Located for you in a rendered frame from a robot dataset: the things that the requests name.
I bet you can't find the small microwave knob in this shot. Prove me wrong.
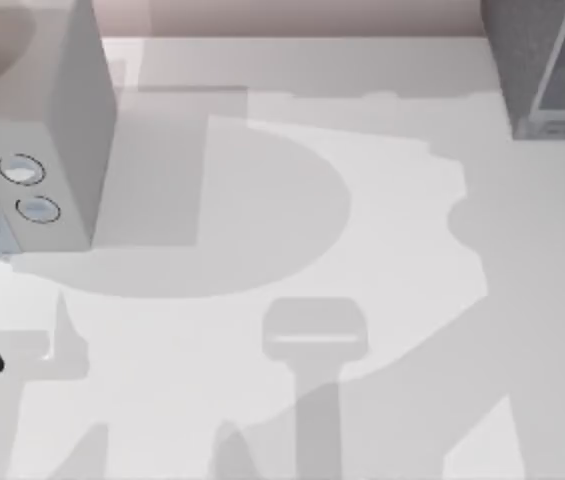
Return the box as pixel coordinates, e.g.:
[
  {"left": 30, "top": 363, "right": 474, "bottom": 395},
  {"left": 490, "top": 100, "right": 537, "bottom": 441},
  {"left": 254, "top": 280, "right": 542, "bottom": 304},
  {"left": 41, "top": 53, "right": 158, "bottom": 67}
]
[{"left": 14, "top": 195, "right": 62, "bottom": 225}]

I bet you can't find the large microwave knob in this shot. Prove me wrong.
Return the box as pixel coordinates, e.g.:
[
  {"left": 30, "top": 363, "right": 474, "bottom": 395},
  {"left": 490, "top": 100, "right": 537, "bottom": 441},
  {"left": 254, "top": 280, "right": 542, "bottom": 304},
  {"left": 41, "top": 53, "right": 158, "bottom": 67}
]
[{"left": 0, "top": 153, "right": 47, "bottom": 187}]

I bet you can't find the pale microwave oven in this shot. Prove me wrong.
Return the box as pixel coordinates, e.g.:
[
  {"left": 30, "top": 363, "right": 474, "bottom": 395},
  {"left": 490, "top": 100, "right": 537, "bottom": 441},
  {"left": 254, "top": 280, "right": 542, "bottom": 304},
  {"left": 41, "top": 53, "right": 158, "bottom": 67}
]
[{"left": 0, "top": 0, "right": 117, "bottom": 261}]

